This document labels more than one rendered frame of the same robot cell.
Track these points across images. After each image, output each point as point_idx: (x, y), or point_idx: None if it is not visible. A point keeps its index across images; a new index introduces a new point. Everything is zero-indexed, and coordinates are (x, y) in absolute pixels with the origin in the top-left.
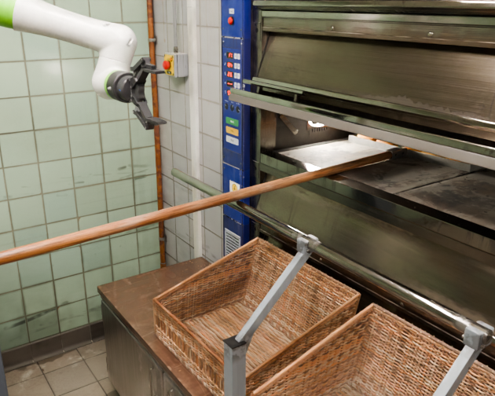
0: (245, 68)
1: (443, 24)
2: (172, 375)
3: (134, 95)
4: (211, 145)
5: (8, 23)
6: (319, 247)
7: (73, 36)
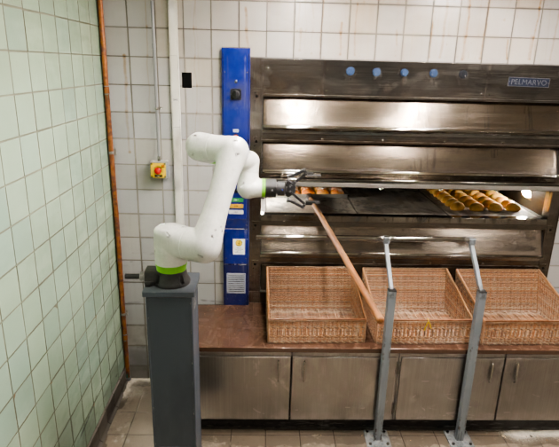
0: None
1: (389, 136)
2: (309, 349)
3: (291, 191)
4: None
5: None
6: (396, 237)
7: None
